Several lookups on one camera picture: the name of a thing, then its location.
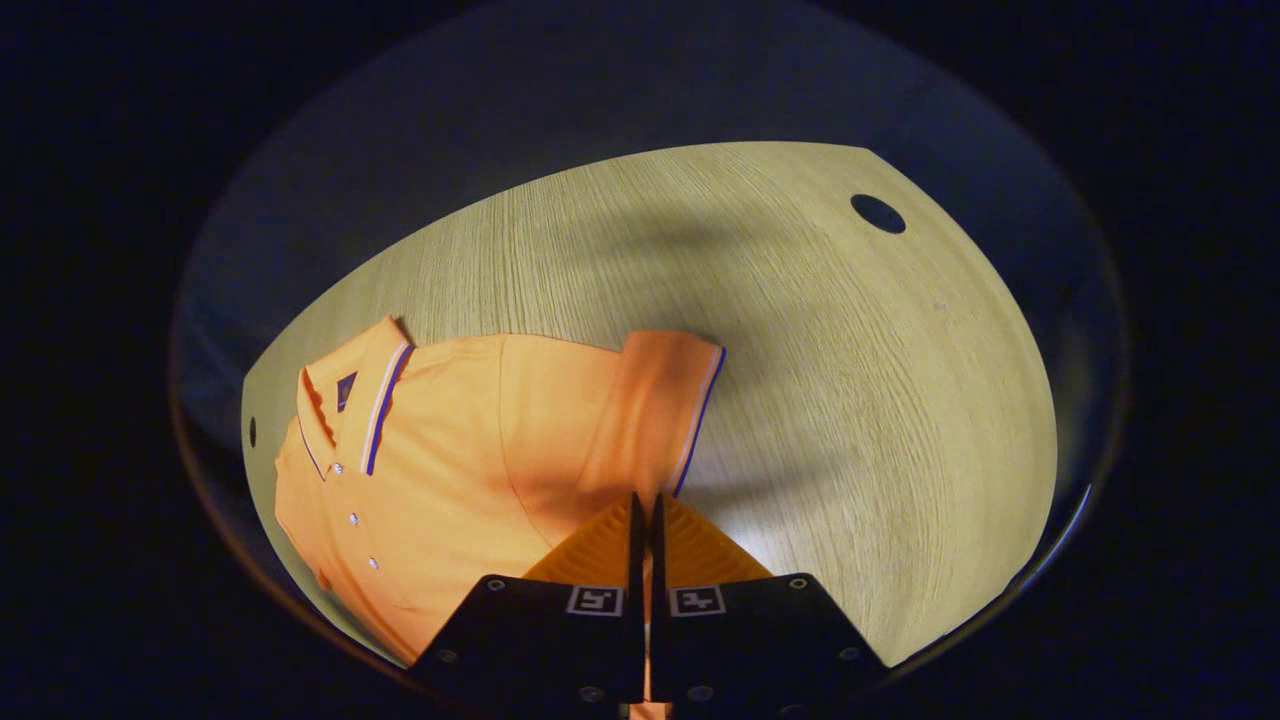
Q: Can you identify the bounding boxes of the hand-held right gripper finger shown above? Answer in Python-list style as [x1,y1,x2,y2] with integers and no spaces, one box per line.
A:
[650,492,889,716]
[410,492,646,706]

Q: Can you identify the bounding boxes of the orange T-shirt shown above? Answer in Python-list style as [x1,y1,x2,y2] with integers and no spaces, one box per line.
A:
[274,316,727,720]

